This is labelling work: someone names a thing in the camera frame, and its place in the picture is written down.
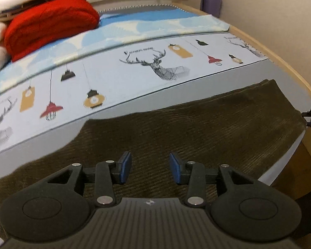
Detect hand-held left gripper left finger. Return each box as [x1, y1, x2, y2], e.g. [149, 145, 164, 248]
[47, 151, 132, 208]

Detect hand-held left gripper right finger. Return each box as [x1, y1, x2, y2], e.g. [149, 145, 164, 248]
[169, 152, 253, 208]

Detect dark olive corduroy pants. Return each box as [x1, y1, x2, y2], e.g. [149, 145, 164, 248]
[0, 79, 307, 229]

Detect printed deer lamp bed sheet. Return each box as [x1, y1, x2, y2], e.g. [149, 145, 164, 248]
[0, 32, 311, 239]

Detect blue white patterned blanket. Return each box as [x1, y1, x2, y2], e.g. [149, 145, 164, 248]
[0, 6, 230, 100]

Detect purple paper sheet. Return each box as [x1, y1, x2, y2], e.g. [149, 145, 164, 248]
[201, 0, 222, 18]

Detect folded red blanket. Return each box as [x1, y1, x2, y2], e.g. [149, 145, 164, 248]
[4, 0, 101, 62]

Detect grey bed headboard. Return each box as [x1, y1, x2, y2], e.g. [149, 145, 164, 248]
[88, 0, 190, 12]

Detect dark patterned cloth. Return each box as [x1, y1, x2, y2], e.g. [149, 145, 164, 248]
[0, 0, 68, 21]

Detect wooden bed frame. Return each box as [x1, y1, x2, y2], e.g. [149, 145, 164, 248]
[172, 2, 311, 104]

